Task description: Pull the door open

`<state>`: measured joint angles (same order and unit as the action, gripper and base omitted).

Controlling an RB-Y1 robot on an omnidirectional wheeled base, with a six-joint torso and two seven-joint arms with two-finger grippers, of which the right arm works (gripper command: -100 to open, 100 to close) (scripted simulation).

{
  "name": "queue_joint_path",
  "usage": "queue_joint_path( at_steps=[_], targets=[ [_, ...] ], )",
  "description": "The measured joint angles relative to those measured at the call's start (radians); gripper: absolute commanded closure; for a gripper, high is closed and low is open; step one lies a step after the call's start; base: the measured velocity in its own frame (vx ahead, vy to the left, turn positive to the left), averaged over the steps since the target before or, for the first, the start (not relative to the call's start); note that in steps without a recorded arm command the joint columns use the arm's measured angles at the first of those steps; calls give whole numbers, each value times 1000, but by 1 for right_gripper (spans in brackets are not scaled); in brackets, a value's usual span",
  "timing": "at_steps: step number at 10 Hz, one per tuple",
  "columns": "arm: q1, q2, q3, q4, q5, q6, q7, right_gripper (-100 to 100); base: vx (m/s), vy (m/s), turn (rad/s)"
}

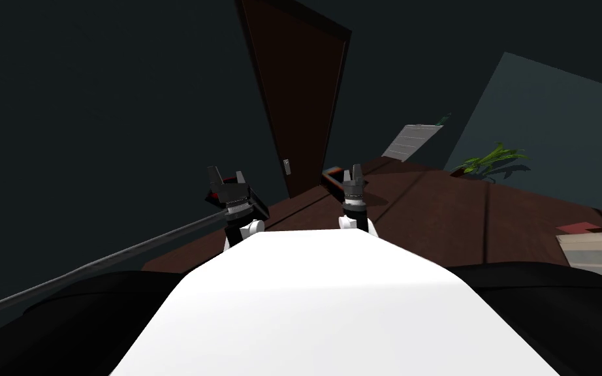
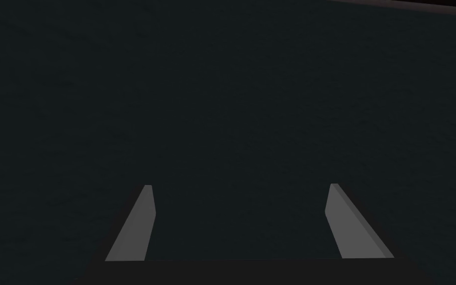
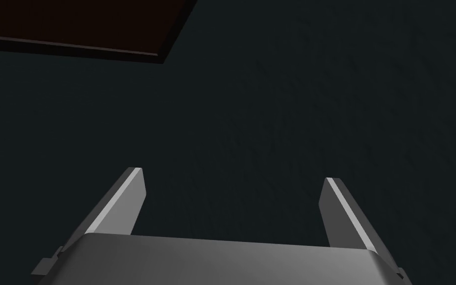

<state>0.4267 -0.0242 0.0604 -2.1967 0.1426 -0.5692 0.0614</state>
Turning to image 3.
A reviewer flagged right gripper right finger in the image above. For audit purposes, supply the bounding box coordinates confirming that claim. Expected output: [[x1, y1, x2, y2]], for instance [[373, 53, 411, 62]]
[[318, 177, 401, 274]]

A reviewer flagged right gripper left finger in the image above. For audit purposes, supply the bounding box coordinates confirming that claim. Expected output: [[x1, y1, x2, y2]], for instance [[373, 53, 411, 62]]
[[61, 167, 147, 252]]

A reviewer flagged dark brown table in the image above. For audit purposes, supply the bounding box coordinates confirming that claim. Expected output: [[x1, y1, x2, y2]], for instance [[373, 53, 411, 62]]
[[0, 0, 198, 64]]

